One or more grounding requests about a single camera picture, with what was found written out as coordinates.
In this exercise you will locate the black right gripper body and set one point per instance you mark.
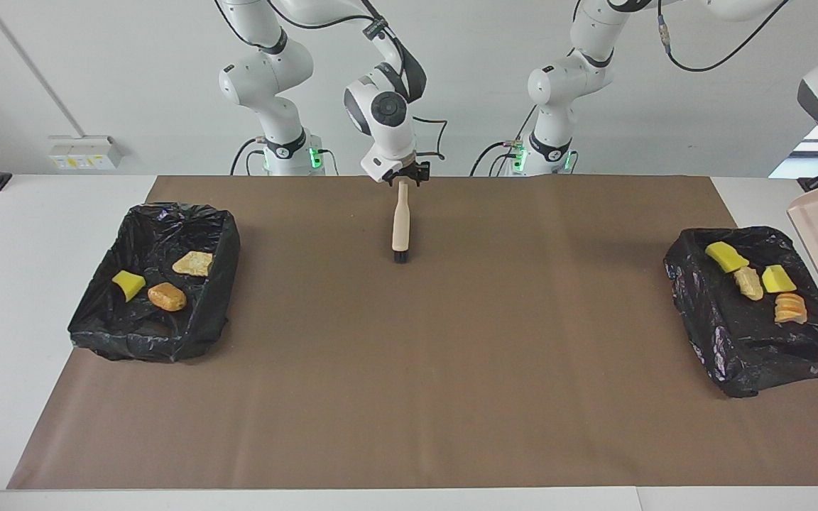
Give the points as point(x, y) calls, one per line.
point(409, 172)

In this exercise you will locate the beige hand brush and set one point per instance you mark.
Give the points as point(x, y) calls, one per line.
point(401, 220)

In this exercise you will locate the sliced bread loaf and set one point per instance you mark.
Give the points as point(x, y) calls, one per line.
point(193, 263)

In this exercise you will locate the brown bread roll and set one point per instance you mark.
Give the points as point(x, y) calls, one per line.
point(167, 297)

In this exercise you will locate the small yellow green sponge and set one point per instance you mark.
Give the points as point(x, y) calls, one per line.
point(128, 284)

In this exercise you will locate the yellow notched sponge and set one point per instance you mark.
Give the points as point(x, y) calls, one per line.
point(725, 256)

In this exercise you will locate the pale yellow food piece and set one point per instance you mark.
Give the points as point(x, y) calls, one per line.
point(790, 309)
point(748, 283)

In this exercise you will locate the dark green backed sponge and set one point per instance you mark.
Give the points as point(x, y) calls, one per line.
point(777, 279)

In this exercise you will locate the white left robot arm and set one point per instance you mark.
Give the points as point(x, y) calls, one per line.
point(565, 78)

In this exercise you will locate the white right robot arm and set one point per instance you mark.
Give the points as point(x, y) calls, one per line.
point(388, 113)

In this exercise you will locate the bin lined with black bag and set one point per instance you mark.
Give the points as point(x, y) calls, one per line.
point(757, 341)
point(153, 333)

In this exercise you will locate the brown paper table mat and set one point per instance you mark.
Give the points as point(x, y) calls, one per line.
point(409, 440)

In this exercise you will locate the white wall socket box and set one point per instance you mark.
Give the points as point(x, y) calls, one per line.
point(86, 152)

